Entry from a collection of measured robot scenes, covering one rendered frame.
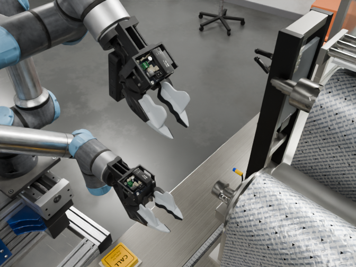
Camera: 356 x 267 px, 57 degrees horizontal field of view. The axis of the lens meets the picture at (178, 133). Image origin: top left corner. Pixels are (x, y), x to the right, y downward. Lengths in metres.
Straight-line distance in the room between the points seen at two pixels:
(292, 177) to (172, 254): 0.42
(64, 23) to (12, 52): 0.11
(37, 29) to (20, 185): 0.75
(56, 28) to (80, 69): 2.69
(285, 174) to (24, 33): 0.56
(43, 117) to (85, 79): 1.97
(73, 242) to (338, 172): 1.40
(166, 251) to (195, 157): 1.46
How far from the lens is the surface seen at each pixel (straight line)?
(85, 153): 0.87
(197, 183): 1.08
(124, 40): 0.57
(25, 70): 1.15
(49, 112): 1.26
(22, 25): 0.66
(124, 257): 0.93
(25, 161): 1.31
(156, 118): 0.58
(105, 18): 0.59
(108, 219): 2.10
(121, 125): 2.62
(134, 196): 0.78
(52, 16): 0.68
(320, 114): 0.67
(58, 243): 1.85
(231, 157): 1.16
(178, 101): 0.61
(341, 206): 0.70
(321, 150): 0.71
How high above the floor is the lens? 1.76
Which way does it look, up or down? 44 degrees down
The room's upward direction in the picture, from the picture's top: straight up
